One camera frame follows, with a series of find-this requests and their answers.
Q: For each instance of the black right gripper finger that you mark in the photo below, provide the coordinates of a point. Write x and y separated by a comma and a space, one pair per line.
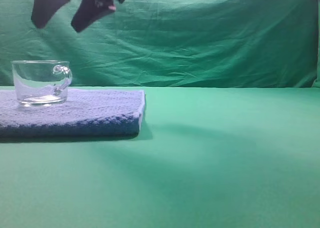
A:
90, 11

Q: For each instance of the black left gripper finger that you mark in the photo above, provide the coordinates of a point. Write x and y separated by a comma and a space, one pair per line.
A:
43, 11

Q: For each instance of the transparent glass cup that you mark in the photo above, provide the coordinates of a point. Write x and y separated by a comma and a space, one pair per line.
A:
41, 82

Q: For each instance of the folded blue towel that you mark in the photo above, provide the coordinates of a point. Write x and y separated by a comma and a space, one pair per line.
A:
95, 112

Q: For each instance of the green backdrop cloth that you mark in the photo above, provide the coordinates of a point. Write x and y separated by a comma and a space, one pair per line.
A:
173, 43

